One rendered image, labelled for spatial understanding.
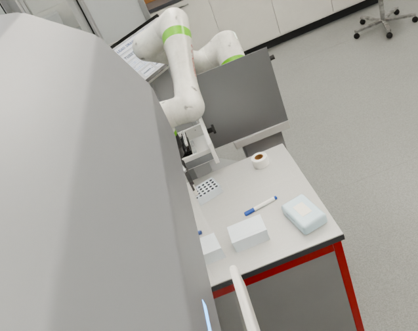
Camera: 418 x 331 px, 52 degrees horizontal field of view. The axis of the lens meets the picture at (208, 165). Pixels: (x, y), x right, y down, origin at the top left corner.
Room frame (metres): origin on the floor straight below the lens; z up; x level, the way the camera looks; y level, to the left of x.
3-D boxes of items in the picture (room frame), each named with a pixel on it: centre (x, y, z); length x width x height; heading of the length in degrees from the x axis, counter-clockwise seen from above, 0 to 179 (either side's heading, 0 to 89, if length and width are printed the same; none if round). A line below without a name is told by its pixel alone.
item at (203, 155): (1.70, 0.16, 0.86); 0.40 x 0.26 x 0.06; 87
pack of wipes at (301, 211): (1.09, -0.23, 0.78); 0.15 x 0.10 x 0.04; 10
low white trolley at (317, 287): (1.28, -0.04, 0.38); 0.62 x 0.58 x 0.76; 177
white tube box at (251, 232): (1.11, -0.03, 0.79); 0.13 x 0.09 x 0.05; 87
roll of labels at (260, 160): (1.49, -0.21, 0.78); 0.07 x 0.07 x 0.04
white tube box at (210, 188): (1.45, 0.06, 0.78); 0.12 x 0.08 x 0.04; 102
